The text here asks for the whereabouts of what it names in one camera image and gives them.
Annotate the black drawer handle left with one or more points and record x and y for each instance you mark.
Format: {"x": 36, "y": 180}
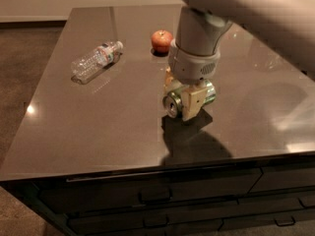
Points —
{"x": 155, "y": 195}

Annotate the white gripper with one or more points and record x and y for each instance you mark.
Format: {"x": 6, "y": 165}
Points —
{"x": 191, "y": 66}

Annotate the black drawer handle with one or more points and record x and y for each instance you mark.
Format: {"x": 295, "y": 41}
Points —
{"x": 284, "y": 221}
{"x": 155, "y": 195}

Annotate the black drawer handle right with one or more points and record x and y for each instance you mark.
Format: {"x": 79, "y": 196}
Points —
{"x": 284, "y": 221}

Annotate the green soda can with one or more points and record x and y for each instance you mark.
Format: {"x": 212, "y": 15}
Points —
{"x": 185, "y": 102}

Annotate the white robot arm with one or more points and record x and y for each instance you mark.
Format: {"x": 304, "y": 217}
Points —
{"x": 286, "y": 26}

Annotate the dark drawer cabinet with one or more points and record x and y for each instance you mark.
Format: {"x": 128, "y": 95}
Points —
{"x": 220, "y": 197}

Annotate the clear plastic water bottle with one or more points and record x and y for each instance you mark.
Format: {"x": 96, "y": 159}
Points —
{"x": 89, "y": 66}

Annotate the red apple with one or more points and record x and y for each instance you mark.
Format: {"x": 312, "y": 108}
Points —
{"x": 161, "y": 40}

